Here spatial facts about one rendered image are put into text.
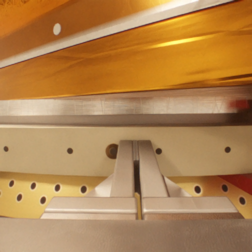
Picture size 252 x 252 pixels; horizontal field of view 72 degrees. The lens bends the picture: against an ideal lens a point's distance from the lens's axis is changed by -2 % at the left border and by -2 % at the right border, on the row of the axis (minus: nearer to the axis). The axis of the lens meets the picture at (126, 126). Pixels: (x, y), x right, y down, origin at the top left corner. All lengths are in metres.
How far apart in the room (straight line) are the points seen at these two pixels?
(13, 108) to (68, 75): 0.10
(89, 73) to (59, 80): 0.04
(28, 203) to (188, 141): 0.19
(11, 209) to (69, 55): 0.19
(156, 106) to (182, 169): 0.07
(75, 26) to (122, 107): 0.09
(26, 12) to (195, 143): 0.23
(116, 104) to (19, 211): 0.17
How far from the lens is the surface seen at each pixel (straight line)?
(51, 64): 0.21
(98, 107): 0.20
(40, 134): 0.19
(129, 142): 0.15
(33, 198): 0.25
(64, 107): 0.21
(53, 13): 0.22
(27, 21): 0.25
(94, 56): 0.16
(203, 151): 0.18
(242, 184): 0.20
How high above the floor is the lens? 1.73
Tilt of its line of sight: 5 degrees down
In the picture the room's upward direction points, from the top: 1 degrees counter-clockwise
